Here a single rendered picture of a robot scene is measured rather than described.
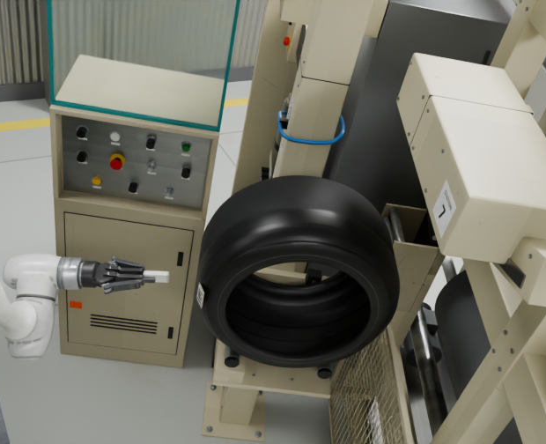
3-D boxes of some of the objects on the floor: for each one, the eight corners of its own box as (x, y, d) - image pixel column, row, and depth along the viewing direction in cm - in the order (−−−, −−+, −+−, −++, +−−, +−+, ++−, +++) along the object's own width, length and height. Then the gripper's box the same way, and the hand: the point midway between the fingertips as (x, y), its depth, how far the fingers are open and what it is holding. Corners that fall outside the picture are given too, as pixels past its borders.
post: (220, 396, 280) (391, -345, 122) (249, 400, 281) (456, -329, 124) (217, 423, 270) (402, -349, 112) (248, 426, 271) (472, -330, 114)
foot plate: (206, 382, 284) (207, 379, 283) (265, 389, 287) (266, 386, 286) (201, 435, 264) (202, 432, 262) (264, 442, 267) (265, 440, 265)
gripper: (75, 281, 168) (165, 284, 168) (86, 247, 178) (171, 251, 178) (79, 300, 172) (166, 303, 173) (90, 267, 182) (173, 270, 183)
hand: (156, 277), depth 175 cm, fingers closed
